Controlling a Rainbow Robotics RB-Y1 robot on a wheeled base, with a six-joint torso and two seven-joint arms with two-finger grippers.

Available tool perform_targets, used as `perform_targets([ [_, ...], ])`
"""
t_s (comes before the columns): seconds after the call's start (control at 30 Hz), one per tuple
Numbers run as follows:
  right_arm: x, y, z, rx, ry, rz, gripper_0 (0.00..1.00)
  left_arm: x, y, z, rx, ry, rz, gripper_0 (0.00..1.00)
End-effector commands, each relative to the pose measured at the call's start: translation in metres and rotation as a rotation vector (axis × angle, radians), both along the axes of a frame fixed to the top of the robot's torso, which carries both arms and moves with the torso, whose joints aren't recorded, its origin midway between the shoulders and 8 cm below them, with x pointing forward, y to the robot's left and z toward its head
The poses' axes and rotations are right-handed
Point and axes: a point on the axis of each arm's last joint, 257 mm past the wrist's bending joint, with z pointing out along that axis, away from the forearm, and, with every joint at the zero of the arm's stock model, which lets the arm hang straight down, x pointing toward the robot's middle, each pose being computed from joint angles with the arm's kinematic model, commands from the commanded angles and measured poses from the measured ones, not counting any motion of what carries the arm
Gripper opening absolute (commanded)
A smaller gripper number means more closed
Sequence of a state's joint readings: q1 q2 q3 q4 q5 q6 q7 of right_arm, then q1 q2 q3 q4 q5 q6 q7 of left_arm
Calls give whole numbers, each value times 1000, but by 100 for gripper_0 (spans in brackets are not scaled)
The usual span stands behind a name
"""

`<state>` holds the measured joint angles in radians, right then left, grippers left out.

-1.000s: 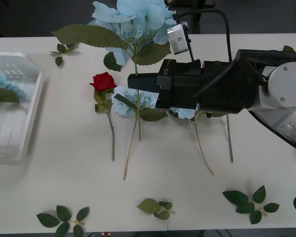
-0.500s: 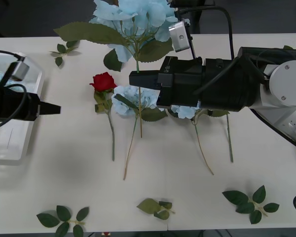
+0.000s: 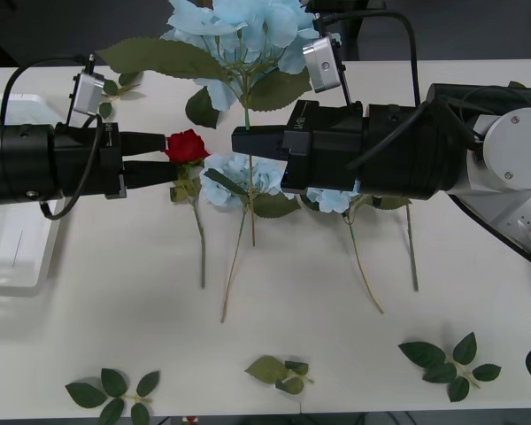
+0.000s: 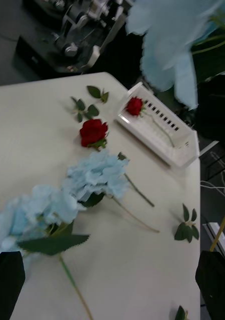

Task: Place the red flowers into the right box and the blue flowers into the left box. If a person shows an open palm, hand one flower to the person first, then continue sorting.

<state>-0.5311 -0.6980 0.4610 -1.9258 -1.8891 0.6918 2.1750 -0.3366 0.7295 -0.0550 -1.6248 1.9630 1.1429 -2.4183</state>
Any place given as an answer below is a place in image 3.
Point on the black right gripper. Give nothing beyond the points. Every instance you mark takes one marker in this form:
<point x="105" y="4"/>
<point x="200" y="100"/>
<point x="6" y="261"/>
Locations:
<point x="327" y="146"/>

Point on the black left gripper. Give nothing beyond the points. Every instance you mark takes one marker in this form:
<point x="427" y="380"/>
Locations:
<point x="84" y="168"/>

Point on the pale blue flower tan stem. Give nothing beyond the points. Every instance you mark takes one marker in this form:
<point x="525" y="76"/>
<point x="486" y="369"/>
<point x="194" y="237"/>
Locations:
<point x="329" y="201"/>
<point x="217" y="167"/>

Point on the large pale blue flower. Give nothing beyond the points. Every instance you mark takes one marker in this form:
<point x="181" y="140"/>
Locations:
<point x="230" y="17"/>

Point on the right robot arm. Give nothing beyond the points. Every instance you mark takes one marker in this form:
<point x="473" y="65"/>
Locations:
<point x="425" y="150"/>

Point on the single dark green leaf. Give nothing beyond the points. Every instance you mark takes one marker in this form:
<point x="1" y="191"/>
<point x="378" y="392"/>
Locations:
<point x="201" y="110"/>

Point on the small green leaf twig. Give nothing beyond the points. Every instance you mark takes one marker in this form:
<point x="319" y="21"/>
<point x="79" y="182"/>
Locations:
<point x="110" y="87"/>

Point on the black stand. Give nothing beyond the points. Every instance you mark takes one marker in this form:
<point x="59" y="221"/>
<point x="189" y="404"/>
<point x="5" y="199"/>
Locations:
<point x="351" y="40"/>

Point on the shallow white box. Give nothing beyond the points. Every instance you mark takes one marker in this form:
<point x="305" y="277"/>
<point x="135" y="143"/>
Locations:
<point x="22" y="252"/>

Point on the pale green leaf sprig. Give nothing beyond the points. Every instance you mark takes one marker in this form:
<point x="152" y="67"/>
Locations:
<point x="265" y="369"/>

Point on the green and yellowish leaf sprig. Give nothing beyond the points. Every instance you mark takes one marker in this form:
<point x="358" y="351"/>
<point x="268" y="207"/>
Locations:
<point x="517" y="84"/>

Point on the large five-leaf green sprig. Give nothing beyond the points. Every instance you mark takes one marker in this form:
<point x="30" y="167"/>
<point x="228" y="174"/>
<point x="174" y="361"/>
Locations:
<point x="422" y="354"/>

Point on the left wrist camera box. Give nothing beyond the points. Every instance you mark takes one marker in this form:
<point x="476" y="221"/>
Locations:
<point x="87" y="94"/>

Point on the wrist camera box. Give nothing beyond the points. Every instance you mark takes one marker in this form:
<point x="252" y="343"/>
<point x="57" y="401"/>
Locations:
<point x="87" y="94"/>
<point x="323" y="67"/>

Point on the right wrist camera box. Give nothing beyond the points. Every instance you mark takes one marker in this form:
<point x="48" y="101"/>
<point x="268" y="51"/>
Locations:
<point x="323" y="67"/>

